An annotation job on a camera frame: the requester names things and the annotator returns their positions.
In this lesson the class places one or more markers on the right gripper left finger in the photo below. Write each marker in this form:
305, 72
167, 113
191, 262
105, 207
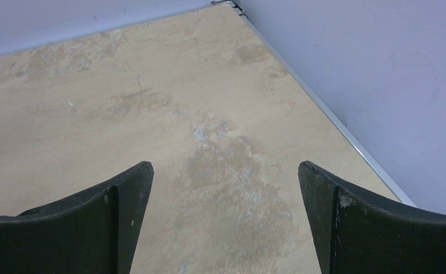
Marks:
95, 230

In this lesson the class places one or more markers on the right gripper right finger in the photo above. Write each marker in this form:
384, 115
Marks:
355, 230

